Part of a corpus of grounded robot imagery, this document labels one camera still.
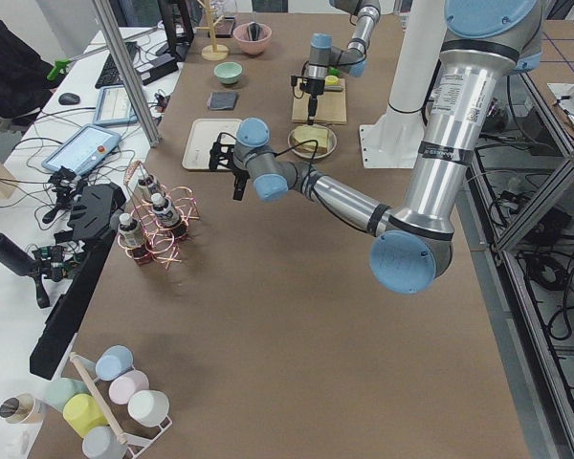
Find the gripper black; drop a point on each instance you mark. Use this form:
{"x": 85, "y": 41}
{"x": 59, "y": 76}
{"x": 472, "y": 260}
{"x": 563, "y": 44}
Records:
{"x": 313, "y": 88}
{"x": 239, "y": 175}

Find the bread slice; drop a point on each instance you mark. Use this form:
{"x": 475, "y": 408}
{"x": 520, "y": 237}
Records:
{"x": 307, "y": 139}

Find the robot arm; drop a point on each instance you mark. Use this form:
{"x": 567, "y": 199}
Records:
{"x": 351, "y": 60}
{"x": 452, "y": 56}

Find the cream rabbit tray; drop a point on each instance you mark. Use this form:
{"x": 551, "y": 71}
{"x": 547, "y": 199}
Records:
{"x": 203, "y": 134}

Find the wooden cutting board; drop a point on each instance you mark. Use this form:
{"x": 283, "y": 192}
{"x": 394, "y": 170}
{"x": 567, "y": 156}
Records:
{"x": 331, "y": 107}

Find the half lemon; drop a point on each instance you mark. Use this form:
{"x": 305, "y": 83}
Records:
{"x": 331, "y": 81}

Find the grey round plate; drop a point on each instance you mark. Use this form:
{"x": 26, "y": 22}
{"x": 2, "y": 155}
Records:
{"x": 315, "y": 155}

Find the tea bottle front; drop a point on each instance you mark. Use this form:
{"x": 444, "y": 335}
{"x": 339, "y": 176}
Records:
{"x": 168, "y": 217}

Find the tea bottle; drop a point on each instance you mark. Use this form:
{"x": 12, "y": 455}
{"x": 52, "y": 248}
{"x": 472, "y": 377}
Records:
{"x": 133, "y": 239}
{"x": 148, "y": 186}
{"x": 168, "y": 217}

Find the grey folded cloth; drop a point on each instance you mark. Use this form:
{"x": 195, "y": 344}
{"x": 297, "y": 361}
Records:
{"x": 222, "y": 100}

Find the mint green bowl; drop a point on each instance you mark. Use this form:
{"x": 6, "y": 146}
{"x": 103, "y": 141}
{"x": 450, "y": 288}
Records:
{"x": 228, "y": 73}

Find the tea bottle right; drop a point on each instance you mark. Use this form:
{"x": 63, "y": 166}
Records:
{"x": 148, "y": 186}

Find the steel ice scoop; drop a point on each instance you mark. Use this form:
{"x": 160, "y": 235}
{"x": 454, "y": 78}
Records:
{"x": 254, "y": 30}

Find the wooden stand with round base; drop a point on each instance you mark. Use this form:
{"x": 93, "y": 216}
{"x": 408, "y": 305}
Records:
{"x": 214, "y": 51}

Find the tea bottle back left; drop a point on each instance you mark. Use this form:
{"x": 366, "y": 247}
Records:
{"x": 133, "y": 239}

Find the blue teach pendant far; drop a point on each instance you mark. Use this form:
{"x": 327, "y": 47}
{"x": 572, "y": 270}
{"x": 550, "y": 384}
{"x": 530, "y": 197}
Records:
{"x": 113, "y": 107}

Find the blue teach pendant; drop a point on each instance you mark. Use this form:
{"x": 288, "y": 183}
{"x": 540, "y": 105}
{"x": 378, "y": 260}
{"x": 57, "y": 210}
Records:
{"x": 84, "y": 150}
{"x": 113, "y": 107}

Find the black monitor stand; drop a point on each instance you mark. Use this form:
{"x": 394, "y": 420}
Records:
{"x": 178, "y": 29}

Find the blue teach pendant near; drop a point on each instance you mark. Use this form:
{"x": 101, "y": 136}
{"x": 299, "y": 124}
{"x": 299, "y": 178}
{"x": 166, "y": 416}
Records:
{"x": 84, "y": 150}

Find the black keyboard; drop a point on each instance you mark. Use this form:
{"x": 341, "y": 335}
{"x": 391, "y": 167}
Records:
{"x": 110, "y": 74}

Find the computer mouse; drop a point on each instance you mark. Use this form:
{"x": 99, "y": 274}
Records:
{"x": 68, "y": 99}

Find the blue cup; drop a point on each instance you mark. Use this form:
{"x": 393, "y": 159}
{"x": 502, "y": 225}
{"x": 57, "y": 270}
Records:
{"x": 115, "y": 361}

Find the pink cup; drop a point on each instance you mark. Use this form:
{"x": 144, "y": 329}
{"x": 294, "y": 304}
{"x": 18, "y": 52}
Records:
{"x": 122, "y": 389}

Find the white cup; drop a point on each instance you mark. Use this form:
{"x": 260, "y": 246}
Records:
{"x": 148, "y": 407}

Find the yellow cup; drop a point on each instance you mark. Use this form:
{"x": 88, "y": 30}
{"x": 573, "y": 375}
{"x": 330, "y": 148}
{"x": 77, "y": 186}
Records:
{"x": 82, "y": 414}

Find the green cup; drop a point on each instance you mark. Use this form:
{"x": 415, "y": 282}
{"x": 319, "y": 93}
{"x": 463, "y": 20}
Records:
{"x": 61, "y": 390}

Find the grey cup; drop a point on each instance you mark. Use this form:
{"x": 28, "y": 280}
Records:
{"x": 101, "y": 443}

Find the paper cup with metal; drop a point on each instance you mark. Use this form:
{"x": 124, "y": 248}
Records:
{"x": 22, "y": 409}

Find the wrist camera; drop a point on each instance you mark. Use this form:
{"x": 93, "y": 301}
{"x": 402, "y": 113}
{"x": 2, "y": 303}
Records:
{"x": 221, "y": 153}
{"x": 298, "y": 86}

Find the copper wire bottle rack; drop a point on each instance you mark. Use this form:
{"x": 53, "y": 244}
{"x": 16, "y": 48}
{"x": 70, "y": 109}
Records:
{"x": 161, "y": 243}

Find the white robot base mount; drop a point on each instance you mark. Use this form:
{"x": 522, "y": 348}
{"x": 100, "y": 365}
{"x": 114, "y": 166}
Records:
{"x": 393, "y": 141}

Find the black picture frame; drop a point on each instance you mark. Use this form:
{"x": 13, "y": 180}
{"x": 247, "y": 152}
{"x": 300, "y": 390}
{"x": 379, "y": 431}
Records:
{"x": 224, "y": 26}

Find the aluminium frame post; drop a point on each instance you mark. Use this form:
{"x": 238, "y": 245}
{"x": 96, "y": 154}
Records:
{"x": 130, "y": 78}

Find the white cup rack wooden handle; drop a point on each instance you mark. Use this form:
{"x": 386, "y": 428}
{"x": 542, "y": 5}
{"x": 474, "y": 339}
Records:
{"x": 138, "y": 439}

